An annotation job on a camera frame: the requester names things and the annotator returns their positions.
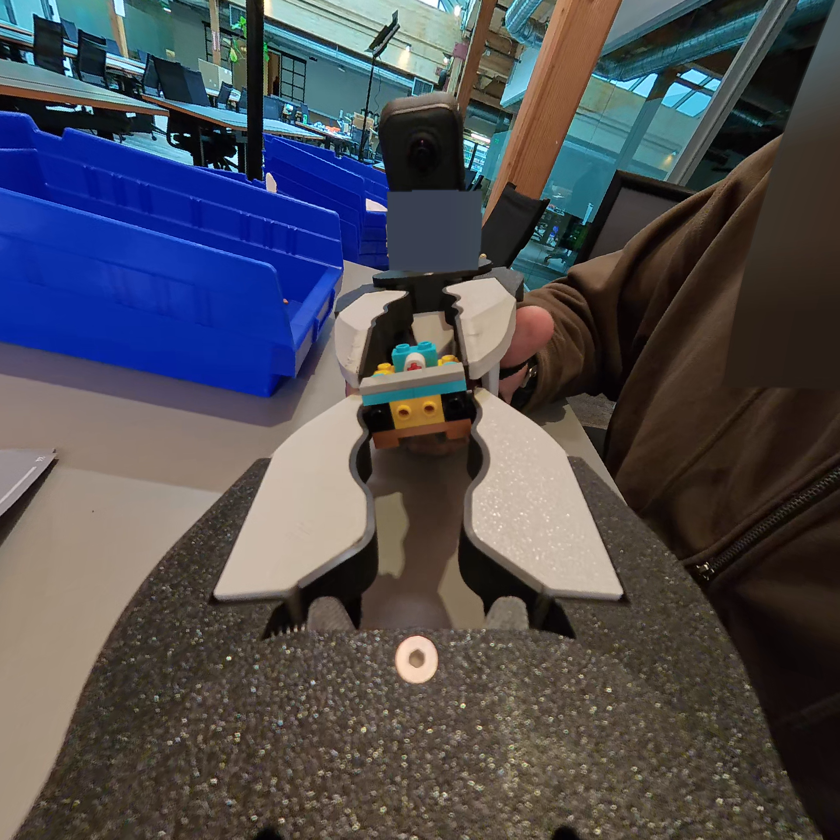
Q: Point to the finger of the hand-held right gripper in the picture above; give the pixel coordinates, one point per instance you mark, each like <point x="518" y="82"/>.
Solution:
<point x="354" y="328"/>
<point x="489" y="321"/>

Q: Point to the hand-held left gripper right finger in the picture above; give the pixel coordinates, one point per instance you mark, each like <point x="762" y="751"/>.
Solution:
<point x="538" y="518"/>

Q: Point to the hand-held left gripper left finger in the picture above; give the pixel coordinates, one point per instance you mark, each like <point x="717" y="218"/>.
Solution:
<point x="308" y="512"/>

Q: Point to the blue yellow brick model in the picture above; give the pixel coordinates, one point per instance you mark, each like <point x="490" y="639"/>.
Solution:
<point x="413" y="359"/>

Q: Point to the teal brown toy brick assembly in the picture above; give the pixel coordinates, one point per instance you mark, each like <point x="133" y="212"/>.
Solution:
<point x="413" y="410"/>

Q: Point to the grey desk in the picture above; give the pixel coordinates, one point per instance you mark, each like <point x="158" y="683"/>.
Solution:
<point x="131" y="525"/>

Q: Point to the person's right hand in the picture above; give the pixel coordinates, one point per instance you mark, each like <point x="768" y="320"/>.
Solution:
<point x="531" y="331"/>

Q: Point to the black fabric chair back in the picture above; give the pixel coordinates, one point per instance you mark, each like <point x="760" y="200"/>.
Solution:
<point x="515" y="223"/>

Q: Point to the blue storage bin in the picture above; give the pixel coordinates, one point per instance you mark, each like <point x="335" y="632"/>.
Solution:
<point x="131" y="177"/>
<point x="164" y="308"/>
<point x="315" y="170"/>

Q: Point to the black monitor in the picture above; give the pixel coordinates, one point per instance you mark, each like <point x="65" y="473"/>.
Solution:
<point x="636" y="210"/>

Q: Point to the person's brown jacket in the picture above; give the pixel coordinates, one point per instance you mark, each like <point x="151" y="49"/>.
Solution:
<point x="741" y="525"/>

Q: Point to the wooden pillar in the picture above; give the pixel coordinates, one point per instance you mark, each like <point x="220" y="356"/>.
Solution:
<point x="551" y="98"/>

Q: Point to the black light stand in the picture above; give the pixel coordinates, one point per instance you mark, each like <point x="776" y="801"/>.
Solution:
<point x="384" y="39"/>

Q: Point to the black pole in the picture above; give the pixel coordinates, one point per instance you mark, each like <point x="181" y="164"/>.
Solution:
<point x="254" y="85"/>

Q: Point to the grey instruction booklet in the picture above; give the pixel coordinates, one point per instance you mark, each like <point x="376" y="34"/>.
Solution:
<point x="19" y="476"/>

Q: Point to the long office table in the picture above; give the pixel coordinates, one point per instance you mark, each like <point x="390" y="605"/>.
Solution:
<point x="39" y="82"/>

